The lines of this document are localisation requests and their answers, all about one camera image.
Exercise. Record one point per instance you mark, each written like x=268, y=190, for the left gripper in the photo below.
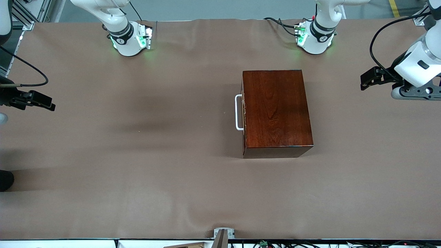
x=388, y=75

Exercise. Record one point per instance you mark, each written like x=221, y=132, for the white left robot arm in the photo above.
x=318, y=38

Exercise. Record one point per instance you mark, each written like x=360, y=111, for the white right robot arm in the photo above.
x=122, y=38

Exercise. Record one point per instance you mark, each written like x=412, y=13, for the black round object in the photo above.
x=5, y=181

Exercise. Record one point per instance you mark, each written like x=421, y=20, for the dark brown wooden cabinet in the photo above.
x=279, y=110

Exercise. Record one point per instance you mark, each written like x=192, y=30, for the brown table cover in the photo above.
x=172, y=189

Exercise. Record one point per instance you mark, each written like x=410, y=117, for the flat wooden piece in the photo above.
x=189, y=246

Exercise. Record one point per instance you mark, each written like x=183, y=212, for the aluminium table edge rail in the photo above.
x=10, y=58

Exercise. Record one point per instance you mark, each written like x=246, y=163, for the aluminium frame profile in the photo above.
x=29, y=17
x=418, y=20

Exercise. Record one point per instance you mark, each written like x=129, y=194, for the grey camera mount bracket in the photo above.
x=231, y=234

